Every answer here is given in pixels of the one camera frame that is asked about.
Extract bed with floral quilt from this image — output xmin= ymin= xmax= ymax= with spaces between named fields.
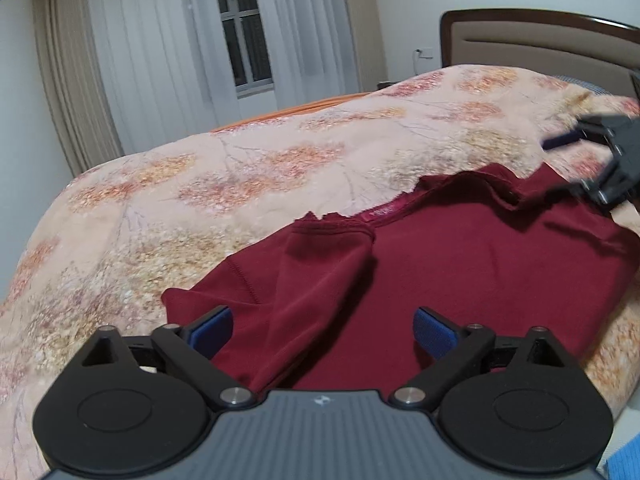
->
xmin=0 ymin=64 xmax=640 ymax=480

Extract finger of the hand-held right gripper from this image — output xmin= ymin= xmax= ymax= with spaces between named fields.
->
xmin=541 ymin=114 xmax=640 ymax=161
xmin=547 ymin=159 xmax=640 ymax=207

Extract window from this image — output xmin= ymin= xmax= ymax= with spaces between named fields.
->
xmin=209 ymin=0 xmax=275 ymax=98

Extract maroon long-sleeved sweater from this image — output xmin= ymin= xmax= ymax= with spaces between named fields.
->
xmin=161 ymin=162 xmax=640 ymax=396

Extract white sheer curtain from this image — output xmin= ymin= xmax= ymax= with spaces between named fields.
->
xmin=249 ymin=0 xmax=362 ymax=110
xmin=82 ymin=0 xmax=237 ymax=156

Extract orange bed sheet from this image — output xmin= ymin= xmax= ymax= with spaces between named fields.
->
xmin=210 ymin=92 xmax=371 ymax=134

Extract beige curtain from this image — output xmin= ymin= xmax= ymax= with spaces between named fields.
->
xmin=344 ymin=0 xmax=389 ymax=92
xmin=31 ymin=0 xmax=126 ymax=177

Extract blue cloth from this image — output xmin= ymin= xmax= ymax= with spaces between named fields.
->
xmin=602 ymin=439 xmax=640 ymax=480

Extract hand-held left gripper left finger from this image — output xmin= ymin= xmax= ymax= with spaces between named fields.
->
xmin=69 ymin=305 xmax=259 ymax=411

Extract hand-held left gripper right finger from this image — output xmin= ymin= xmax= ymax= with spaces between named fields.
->
xmin=390 ymin=306 xmax=584 ymax=411

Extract brown padded headboard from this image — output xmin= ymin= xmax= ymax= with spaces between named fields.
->
xmin=440 ymin=8 xmax=640 ymax=98

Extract grey checked pillow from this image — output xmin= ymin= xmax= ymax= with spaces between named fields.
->
xmin=550 ymin=75 xmax=610 ymax=97

